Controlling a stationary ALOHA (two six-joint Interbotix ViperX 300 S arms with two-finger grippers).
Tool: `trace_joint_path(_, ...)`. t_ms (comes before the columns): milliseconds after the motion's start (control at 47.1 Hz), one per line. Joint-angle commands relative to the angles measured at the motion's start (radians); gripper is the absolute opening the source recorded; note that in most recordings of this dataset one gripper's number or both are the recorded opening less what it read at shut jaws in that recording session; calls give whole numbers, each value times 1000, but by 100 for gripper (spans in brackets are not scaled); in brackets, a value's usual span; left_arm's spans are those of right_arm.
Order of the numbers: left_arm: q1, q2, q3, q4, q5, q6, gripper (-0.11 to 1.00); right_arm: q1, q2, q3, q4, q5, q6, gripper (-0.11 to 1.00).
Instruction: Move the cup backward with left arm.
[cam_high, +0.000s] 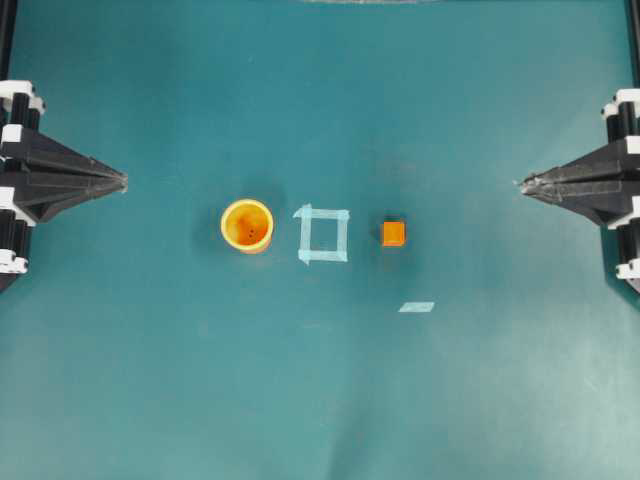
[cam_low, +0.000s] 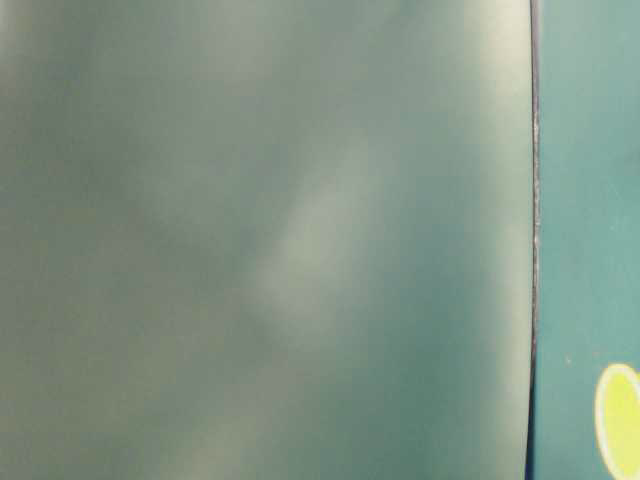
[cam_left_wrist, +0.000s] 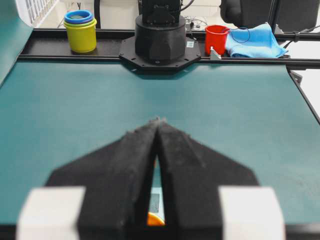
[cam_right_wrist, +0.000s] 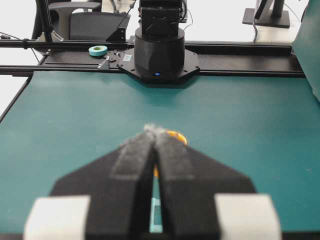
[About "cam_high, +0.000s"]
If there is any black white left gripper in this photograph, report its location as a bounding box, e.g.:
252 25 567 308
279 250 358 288
1 80 128 293

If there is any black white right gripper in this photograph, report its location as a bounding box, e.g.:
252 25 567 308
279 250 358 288
517 88 639 293

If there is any orange plastic cup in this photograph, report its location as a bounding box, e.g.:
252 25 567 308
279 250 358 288
220 199 275 254

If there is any small orange cube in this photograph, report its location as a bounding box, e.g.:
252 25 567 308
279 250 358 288
381 219 406 248

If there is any light blue tape strip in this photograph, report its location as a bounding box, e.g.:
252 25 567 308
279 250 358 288
398 301 435 313

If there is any light blue tape square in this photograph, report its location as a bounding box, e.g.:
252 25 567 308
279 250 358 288
293 204 350 265

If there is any black left frame rail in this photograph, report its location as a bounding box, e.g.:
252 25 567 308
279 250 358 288
0 0 18 80

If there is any black frame rail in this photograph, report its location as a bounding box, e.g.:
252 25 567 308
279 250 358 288
624 0 640 88
0 0 18 80

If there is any black right frame rail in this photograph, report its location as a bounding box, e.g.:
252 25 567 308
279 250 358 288
624 0 640 88

